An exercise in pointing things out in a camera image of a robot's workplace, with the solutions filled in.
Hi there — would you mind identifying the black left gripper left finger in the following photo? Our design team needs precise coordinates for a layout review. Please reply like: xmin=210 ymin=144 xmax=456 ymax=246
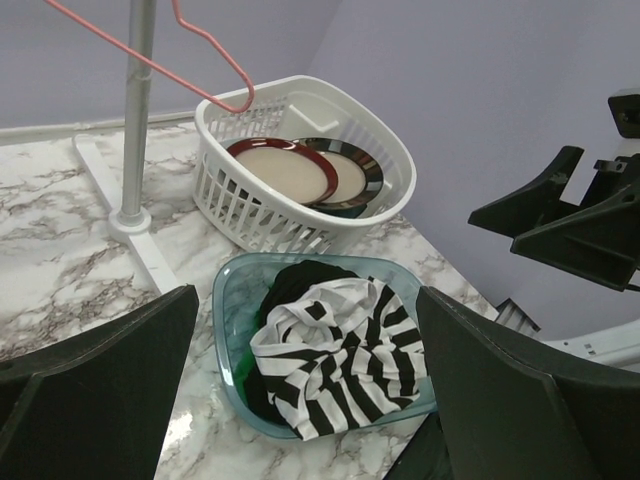
xmin=1 ymin=285 xmax=199 ymax=479

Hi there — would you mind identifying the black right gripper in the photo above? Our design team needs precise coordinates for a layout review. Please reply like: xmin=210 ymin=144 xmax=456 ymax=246
xmin=468 ymin=88 xmax=639 ymax=291

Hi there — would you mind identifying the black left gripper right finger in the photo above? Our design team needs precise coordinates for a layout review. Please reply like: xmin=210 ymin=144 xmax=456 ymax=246
xmin=416 ymin=287 xmax=639 ymax=479

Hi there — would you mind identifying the green tank top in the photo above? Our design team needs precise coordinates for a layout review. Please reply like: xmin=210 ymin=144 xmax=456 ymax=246
xmin=234 ymin=347 xmax=256 ymax=391

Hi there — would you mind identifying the striped black white tank top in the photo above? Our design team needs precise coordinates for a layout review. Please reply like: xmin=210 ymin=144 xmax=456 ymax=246
xmin=250 ymin=277 xmax=427 ymax=441

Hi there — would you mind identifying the pink wire hanger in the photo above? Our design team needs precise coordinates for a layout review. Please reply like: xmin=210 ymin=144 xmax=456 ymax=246
xmin=44 ymin=0 xmax=255 ymax=115

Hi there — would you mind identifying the silver clothes rack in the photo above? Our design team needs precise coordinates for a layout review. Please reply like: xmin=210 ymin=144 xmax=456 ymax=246
xmin=72 ymin=0 xmax=179 ymax=296

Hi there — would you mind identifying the dark rimmed plate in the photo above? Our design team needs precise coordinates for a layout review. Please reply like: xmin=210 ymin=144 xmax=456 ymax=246
xmin=295 ymin=137 xmax=384 ymax=211

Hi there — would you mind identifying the red rimmed plate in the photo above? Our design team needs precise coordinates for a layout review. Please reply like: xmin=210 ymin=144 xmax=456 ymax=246
xmin=226 ymin=137 xmax=337 ymax=205

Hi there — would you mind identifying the white plastic basket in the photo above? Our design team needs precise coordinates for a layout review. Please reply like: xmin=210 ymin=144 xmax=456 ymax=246
xmin=193 ymin=76 xmax=417 ymax=253

